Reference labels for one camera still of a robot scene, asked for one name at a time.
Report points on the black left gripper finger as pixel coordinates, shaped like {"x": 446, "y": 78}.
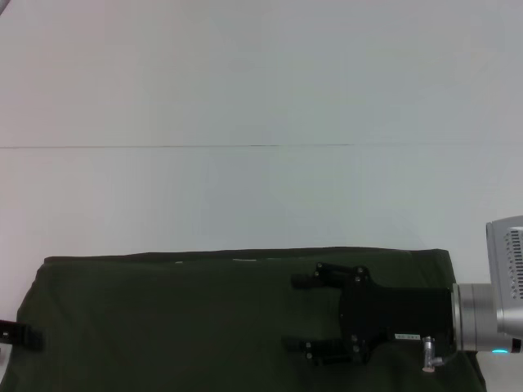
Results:
{"x": 22, "y": 335}

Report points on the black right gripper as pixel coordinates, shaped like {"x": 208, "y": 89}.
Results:
{"x": 400, "y": 312}

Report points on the dark green t-shirt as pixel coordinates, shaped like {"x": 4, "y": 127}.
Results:
{"x": 184, "y": 318}

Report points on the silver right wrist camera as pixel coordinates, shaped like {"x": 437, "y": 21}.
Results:
{"x": 508, "y": 269}

